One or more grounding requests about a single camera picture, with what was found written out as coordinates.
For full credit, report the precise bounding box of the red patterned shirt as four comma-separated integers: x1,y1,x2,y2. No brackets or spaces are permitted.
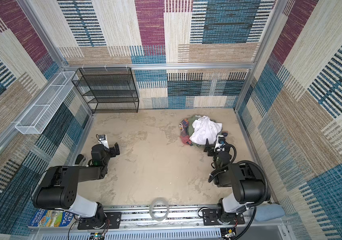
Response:
179,119,194,146

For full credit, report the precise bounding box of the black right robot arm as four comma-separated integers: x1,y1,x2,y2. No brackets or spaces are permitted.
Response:
203,135,270,225

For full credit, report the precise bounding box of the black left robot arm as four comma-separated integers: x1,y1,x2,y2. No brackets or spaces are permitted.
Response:
31,143,122,232

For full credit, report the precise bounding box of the white cloth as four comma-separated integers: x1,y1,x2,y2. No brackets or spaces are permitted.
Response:
189,115,223,146

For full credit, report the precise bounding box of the olive green cloth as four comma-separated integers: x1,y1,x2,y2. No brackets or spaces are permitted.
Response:
187,114,220,148

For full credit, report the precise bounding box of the blue grey sponge pad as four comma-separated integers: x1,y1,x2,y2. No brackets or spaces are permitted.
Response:
254,204,285,222

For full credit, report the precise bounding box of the clear tape roll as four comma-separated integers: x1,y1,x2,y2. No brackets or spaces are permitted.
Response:
149,198,170,222

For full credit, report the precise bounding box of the colourful book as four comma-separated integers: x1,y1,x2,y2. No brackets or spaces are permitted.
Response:
27,209,74,228

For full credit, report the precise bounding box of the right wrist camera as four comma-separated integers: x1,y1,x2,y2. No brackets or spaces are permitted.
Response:
214,135,226,153

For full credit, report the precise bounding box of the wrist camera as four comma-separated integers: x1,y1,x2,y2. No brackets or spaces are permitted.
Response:
96,134,110,149
214,135,226,153

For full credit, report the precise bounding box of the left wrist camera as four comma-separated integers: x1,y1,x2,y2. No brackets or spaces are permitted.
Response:
96,134,110,149

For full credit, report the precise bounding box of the black handled tool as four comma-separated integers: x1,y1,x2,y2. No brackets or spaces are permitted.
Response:
74,154,86,166

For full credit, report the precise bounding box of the black wire shelf rack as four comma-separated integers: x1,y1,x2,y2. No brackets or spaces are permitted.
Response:
71,67,140,114

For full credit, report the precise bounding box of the white wire mesh basket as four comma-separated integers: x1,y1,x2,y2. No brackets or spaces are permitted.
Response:
15,71,75,135

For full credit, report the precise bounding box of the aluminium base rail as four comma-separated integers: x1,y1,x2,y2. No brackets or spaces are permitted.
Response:
68,204,283,240

